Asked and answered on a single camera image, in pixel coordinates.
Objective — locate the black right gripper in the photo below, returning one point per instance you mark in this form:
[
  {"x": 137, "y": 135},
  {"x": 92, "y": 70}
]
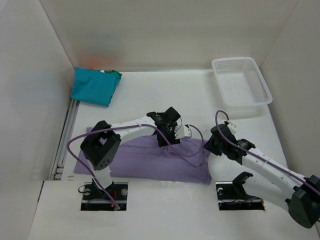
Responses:
[{"x": 209, "y": 146}]

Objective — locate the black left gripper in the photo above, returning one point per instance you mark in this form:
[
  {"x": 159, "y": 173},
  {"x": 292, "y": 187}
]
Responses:
[{"x": 172, "y": 140}]

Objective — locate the lilac t shirt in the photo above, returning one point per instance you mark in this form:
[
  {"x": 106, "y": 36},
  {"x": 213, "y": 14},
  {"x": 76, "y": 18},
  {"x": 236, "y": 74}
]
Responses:
[{"x": 142, "y": 158}]

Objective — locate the green t shirt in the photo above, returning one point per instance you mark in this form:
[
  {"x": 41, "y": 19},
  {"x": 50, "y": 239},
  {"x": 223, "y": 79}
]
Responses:
[{"x": 113, "y": 72}]

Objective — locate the teal t shirt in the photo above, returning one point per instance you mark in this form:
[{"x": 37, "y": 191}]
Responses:
[{"x": 94, "y": 86}]

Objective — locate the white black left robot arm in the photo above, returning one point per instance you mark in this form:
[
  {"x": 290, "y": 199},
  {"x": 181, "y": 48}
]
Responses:
[{"x": 102, "y": 143}]

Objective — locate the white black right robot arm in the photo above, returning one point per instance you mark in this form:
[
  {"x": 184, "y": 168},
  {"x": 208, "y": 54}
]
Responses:
[{"x": 267, "y": 179}]

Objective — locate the white plastic basket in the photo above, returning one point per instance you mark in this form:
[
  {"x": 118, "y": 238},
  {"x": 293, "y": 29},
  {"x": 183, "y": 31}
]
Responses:
[{"x": 240, "y": 83}]

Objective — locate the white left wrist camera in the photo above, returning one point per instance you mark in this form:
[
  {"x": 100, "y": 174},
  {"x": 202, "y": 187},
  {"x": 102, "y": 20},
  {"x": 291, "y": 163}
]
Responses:
[{"x": 183, "y": 132}]

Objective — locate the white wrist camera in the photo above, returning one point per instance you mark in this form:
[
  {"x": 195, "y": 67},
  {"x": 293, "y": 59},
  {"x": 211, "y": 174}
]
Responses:
[
  {"x": 231, "y": 126},
  {"x": 183, "y": 132}
]

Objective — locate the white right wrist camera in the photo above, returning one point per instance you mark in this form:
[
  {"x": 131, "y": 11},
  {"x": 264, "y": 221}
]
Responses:
[{"x": 231, "y": 126}]

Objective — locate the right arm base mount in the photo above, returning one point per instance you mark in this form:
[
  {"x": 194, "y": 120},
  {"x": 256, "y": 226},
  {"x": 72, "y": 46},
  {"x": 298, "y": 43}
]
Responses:
[{"x": 232, "y": 196}]

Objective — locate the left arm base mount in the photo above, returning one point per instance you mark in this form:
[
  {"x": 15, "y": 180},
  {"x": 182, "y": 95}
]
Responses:
[{"x": 95, "y": 199}]

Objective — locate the aluminium frame rail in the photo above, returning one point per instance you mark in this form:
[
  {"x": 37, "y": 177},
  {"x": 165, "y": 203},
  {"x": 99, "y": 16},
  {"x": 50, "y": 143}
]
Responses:
[{"x": 61, "y": 153}]

